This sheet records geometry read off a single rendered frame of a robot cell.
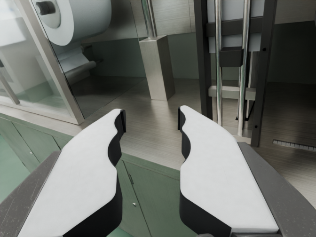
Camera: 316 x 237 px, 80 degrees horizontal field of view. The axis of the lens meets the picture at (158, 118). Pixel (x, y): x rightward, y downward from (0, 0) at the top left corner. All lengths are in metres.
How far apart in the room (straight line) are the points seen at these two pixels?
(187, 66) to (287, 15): 0.47
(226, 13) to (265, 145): 0.36
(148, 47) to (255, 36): 0.45
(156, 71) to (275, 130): 0.50
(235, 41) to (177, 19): 0.56
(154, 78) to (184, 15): 0.34
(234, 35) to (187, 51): 0.56
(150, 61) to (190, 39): 0.28
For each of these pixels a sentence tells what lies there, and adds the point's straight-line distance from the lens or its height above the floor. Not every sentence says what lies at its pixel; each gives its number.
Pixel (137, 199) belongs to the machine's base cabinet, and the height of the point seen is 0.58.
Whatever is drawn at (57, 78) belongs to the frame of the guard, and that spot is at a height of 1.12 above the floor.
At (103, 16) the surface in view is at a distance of 1.02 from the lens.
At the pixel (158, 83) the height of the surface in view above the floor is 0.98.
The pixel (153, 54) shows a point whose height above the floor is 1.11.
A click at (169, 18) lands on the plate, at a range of 1.06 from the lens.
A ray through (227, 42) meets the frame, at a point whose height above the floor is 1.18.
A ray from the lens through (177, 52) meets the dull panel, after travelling 1.08.
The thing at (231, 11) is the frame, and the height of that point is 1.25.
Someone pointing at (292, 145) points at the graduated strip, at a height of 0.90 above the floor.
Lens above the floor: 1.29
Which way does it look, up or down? 31 degrees down
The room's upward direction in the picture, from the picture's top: 12 degrees counter-clockwise
